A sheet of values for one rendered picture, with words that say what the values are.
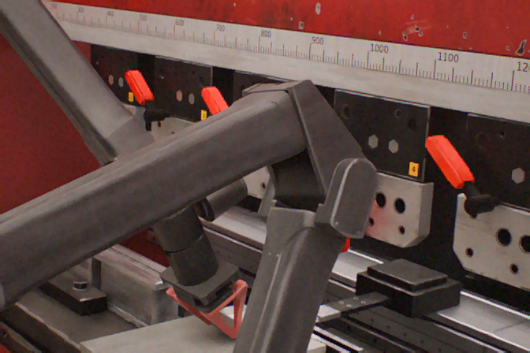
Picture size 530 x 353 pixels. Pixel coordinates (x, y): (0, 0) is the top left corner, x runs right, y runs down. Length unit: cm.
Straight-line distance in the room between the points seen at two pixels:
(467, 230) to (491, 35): 20
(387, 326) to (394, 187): 48
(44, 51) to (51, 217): 45
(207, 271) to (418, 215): 28
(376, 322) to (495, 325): 21
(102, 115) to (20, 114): 85
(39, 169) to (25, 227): 131
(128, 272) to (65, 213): 90
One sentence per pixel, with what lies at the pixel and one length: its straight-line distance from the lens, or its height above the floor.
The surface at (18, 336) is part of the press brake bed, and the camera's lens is 173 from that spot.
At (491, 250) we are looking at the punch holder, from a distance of 98.
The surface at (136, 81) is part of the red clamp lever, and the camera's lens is 141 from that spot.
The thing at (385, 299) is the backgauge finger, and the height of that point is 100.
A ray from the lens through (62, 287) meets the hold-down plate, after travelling 169.
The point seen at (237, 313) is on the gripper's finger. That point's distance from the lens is 120.
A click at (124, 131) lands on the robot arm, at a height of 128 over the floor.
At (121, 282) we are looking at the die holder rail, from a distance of 162.
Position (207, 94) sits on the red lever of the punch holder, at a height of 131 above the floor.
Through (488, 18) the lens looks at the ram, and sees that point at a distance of 96.
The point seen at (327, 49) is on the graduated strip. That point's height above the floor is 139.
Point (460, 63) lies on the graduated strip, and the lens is 99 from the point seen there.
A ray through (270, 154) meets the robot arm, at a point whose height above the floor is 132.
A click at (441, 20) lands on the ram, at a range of 100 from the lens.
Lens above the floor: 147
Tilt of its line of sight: 13 degrees down
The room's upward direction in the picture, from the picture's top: 3 degrees clockwise
